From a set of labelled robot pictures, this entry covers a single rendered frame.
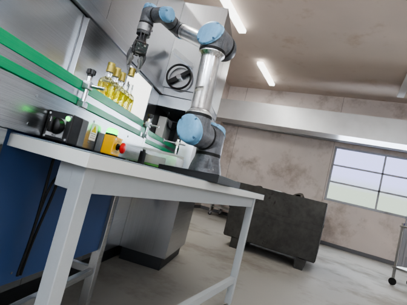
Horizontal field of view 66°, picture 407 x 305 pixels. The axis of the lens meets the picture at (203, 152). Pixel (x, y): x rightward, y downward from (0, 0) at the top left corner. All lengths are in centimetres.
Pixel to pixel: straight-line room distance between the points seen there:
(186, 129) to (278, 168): 669
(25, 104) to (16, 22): 47
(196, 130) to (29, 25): 70
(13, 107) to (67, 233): 33
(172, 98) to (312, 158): 566
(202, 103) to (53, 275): 83
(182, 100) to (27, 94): 175
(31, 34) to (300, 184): 700
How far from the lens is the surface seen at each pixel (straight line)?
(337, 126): 692
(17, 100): 88
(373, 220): 770
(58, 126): 91
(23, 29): 133
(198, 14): 279
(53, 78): 100
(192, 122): 126
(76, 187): 77
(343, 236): 769
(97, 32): 164
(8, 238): 103
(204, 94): 132
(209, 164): 136
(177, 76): 254
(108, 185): 83
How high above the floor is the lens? 75
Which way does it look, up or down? 5 degrees up
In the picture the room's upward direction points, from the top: 14 degrees clockwise
